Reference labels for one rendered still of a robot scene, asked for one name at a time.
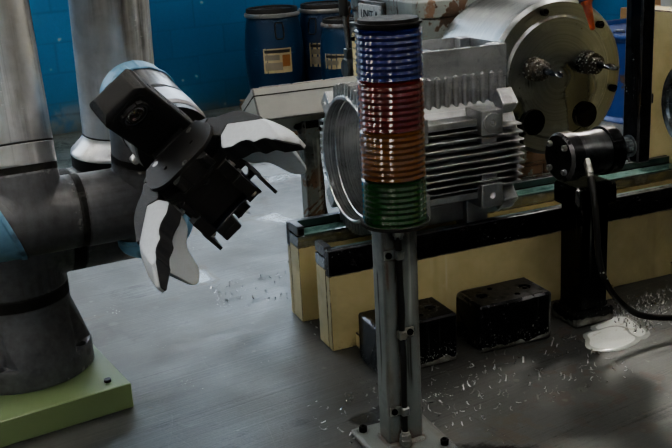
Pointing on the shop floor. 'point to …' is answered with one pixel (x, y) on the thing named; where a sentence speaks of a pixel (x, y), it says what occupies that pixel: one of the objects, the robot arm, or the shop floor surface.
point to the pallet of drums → (294, 43)
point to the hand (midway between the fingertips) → (226, 213)
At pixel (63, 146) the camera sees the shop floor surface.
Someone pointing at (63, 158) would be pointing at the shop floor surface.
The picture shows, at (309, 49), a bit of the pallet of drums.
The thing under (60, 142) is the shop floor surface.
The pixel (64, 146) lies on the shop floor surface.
